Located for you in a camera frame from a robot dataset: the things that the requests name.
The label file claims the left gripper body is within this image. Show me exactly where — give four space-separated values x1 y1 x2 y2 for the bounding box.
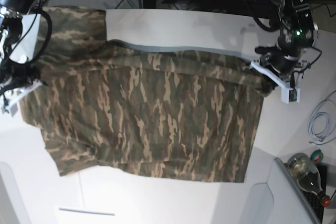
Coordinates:
262 48 301 76

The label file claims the camouflage t-shirt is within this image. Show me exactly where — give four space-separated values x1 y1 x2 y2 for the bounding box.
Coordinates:
20 7 273 183

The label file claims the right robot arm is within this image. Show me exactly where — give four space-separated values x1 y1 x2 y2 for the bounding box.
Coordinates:
1 0 53 84

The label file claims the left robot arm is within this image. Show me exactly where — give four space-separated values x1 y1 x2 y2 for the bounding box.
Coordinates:
244 0 316 78

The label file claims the green tape roll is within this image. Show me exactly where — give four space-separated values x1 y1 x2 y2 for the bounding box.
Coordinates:
310 150 324 164

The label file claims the clear plastic bottle red cap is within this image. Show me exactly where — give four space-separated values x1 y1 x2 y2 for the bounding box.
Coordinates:
287 153 331 208

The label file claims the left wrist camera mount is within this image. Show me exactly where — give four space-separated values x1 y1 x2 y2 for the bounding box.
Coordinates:
243 60 304 104

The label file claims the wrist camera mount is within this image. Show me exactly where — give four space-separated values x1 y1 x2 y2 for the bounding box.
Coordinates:
1 80 44 116
243 60 304 104

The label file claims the white coiled cable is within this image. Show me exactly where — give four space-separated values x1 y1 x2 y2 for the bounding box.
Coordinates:
307 98 336 145

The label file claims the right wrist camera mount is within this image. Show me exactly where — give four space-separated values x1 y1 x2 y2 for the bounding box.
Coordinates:
1 80 44 116

